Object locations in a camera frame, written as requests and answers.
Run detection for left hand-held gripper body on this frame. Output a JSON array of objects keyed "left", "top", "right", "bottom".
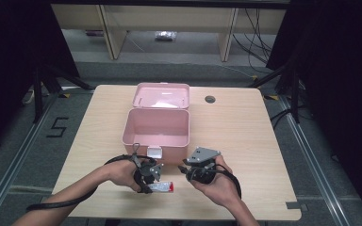
[{"left": 133, "top": 159, "right": 164, "bottom": 186}]

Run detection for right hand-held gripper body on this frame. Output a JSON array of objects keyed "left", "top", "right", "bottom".
[{"left": 183, "top": 146, "right": 222, "bottom": 186}]

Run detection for white and red ointment tube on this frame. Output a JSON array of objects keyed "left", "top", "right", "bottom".
[{"left": 146, "top": 181, "right": 175, "bottom": 194}]

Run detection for pink storage box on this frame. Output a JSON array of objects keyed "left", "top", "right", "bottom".
[{"left": 121, "top": 82, "right": 191, "bottom": 165}]

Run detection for person's left hand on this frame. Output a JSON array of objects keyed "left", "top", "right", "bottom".
[{"left": 106, "top": 159, "right": 142, "bottom": 193}]

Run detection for person's right hand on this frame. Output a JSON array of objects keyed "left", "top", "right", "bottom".
[{"left": 190, "top": 154, "right": 243, "bottom": 208}]

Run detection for black metal stand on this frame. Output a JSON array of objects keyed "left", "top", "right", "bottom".
[
  {"left": 32, "top": 63, "right": 95, "bottom": 124},
  {"left": 248, "top": 61, "right": 304, "bottom": 124}
]

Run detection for clear plastic bag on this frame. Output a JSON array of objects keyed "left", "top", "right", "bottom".
[{"left": 155, "top": 30, "right": 177, "bottom": 41}]

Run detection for light wooden shelf unit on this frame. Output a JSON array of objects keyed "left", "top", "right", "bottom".
[{"left": 49, "top": 3, "right": 287, "bottom": 62}]

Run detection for dark curtain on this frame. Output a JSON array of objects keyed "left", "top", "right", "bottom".
[
  {"left": 265, "top": 0, "right": 362, "bottom": 219},
  {"left": 0, "top": 0, "right": 80, "bottom": 158}
]

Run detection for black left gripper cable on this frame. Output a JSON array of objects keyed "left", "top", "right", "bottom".
[{"left": 25, "top": 142, "right": 158, "bottom": 212}]

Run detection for aluminium floor rail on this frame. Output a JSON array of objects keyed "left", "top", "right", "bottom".
[
  {"left": 0, "top": 90, "right": 61, "bottom": 226},
  {"left": 277, "top": 94, "right": 351, "bottom": 226}
]

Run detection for black floor cables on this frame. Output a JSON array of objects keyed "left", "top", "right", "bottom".
[{"left": 232, "top": 8, "right": 275, "bottom": 75}]

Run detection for white floor cable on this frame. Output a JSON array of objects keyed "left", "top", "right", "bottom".
[{"left": 22, "top": 89, "right": 36, "bottom": 105}]

